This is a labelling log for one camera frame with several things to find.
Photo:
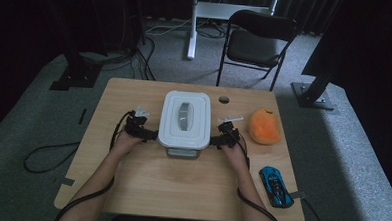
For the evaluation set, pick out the small black strip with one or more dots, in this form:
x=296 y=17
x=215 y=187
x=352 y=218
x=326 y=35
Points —
x=82 y=116

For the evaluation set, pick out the clear plastic container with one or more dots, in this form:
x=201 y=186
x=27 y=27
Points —
x=183 y=153

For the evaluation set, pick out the black folding chair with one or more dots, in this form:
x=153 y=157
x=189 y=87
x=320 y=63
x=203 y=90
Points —
x=253 y=48

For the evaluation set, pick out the black metal stand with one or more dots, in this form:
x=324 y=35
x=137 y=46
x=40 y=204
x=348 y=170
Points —
x=75 y=77
x=313 y=95

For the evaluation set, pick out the person's right hand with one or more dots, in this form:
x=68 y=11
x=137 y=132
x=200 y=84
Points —
x=235 y=155

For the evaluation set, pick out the white container lid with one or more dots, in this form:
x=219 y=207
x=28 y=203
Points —
x=184 y=120

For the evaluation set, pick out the grey table grommet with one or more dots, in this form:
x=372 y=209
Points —
x=223 y=99

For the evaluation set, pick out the grey tape piece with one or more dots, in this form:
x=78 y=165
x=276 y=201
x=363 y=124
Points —
x=68 y=181
x=297 y=195

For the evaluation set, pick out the orange plush toy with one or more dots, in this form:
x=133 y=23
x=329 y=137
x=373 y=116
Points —
x=265 y=128

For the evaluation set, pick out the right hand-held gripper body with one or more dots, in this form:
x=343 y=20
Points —
x=230 y=132

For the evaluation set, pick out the blue toy car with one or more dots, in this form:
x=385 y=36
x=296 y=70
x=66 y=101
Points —
x=275 y=187

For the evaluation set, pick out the person's left hand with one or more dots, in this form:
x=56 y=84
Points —
x=125 y=144

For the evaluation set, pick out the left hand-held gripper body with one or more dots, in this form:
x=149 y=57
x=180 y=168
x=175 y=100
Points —
x=135 y=124

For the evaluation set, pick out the white desk frame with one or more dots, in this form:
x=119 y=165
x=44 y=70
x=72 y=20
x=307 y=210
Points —
x=192 y=30

